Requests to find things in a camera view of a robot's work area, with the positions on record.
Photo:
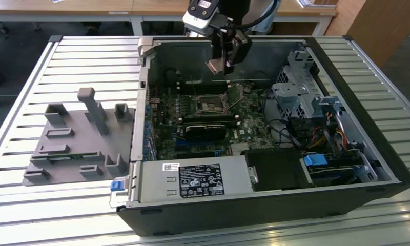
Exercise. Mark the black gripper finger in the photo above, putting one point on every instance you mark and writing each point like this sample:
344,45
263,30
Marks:
239,48
219,43

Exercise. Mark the silver CPU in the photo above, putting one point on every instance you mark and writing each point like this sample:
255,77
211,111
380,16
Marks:
215,66

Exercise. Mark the black RAM slot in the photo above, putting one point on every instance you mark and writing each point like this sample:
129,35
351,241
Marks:
208,122
208,92
208,89
208,84
208,118

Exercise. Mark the black expansion slot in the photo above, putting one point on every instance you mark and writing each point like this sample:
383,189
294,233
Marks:
195,154

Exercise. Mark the black plastic cover box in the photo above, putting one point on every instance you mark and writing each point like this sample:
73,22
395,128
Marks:
278,171

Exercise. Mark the wooden desk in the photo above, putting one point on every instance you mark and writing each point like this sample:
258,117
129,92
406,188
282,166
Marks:
55,9
158,7

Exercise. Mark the metal drive cage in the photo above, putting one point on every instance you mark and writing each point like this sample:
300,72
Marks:
291,100

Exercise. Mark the green motherboard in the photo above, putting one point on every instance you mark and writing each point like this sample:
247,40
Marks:
254,128

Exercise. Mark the black graphics card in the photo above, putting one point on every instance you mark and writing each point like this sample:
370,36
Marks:
206,132

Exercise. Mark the black chair base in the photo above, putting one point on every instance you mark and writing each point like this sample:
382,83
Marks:
93,28

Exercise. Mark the small silver heat sink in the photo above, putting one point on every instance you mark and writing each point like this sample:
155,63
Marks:
240,148

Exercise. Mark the wooden cabinet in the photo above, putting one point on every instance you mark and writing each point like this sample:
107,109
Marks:
380,23

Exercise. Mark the blue disk carrier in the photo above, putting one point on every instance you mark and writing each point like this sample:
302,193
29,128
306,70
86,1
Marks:
315,161

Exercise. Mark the grey parts rack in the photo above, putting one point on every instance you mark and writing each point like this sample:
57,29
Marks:
75,133

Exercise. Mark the silver power supply unit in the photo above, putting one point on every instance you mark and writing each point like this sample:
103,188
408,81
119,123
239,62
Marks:
158,184

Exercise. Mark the green RAM stick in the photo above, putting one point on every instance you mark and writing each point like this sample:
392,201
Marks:
75,156

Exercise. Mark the metal disk bay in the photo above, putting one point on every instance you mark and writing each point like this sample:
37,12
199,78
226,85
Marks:
366,174

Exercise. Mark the blue case latch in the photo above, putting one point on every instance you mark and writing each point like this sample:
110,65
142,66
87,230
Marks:
118,185

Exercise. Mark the black open PC case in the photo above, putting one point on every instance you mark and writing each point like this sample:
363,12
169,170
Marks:
226,217

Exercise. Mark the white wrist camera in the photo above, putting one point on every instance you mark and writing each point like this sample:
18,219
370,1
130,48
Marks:
200,12

